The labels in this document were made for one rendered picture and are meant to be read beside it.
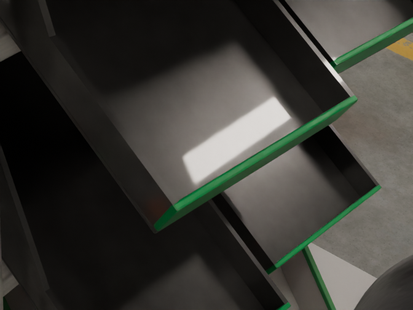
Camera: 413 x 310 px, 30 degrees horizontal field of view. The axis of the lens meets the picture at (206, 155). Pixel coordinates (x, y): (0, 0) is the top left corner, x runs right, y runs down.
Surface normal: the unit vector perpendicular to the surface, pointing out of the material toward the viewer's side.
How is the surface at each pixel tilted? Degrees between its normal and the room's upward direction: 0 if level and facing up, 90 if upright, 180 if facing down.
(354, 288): 0
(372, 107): 0
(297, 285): 90
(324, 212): 25
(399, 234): 1
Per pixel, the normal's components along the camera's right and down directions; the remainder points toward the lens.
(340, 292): 0.14, -0.77
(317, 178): 0.43, -0.48
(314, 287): -0.68, 0.39
